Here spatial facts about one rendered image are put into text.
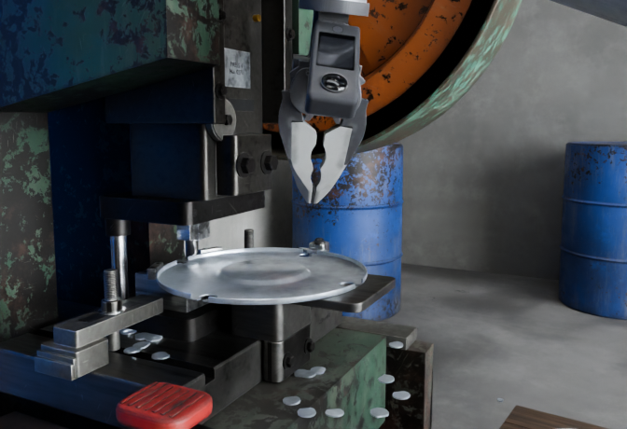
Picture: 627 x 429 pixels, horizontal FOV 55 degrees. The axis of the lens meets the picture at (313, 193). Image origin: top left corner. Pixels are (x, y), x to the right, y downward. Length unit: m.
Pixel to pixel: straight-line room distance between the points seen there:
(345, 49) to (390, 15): 0.57
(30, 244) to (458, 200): 3.46
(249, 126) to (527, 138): 3.27
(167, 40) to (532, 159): 3.51
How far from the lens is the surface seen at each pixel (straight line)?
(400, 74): 1.10
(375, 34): 1.16
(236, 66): 0.85
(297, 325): 0.85
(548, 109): 4.03
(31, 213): 0.93
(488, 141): 4.08
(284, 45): 0.90
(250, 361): 0.81
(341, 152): 0.63
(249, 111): 0.88
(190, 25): 0.71
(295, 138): 0.62
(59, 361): 0.76
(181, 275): 0.86
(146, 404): 0.55
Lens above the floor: 0.99
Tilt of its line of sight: 7 degrees down
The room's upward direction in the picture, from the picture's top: straight up
